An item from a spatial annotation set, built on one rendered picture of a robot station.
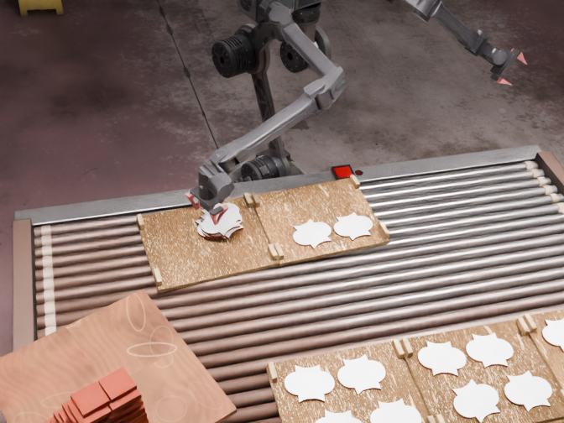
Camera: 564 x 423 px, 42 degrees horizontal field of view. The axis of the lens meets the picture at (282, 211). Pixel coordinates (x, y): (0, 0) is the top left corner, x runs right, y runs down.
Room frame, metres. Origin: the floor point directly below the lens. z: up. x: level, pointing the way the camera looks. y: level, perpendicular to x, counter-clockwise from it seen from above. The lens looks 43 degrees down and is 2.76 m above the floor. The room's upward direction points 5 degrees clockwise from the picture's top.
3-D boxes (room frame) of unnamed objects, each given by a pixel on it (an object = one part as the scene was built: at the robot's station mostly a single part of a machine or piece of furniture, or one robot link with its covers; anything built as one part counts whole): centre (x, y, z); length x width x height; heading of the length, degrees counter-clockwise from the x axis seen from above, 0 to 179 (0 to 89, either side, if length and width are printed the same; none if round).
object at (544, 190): (1.92, -0.13, 0.90); 1.95 x 0.05 x 0.05; 108
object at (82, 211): (2.13, -0.06, 0.89); 2.08 x 0.08 x 0.06; 108
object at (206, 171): (1.77, 0.24, 1.22); 0.07 x 0.06 x 0.07; 41
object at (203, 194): (1.77, 0.25, 1.16); 0.10 x 0.07 x 0.07; 48
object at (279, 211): (1.92, -0.13, 0.93); 0.41 x 0.35 x 0.02; 112
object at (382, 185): (2.06, -0.08, 0.90); 1.95 x 0.05 x 0.05; 108
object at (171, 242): (1.76, 0.25, 0.93); 0.41 x 0.35 x 0.02; 113
